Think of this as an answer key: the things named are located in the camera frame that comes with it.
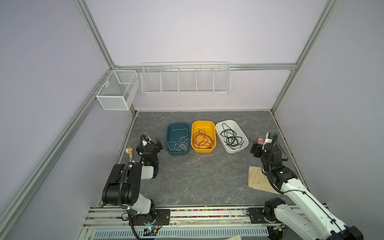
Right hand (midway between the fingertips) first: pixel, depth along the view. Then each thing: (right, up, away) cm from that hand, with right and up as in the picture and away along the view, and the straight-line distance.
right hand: (263, 144), depth 80 cm
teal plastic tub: (-49, -1, +22) cm, 54 cm away
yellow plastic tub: (-27, +9, +29) cm, 40 cm away
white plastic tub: (-9, +9, +26) cm, 29 cm away
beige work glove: (-1, -21, +5) cm, 22 cm away
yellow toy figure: (-80, -6, +16) cm, 82 cm away
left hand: (-65, 0, +11) cm, 66 cm away
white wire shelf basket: (-43, +42, +18) cm, 63 cm away
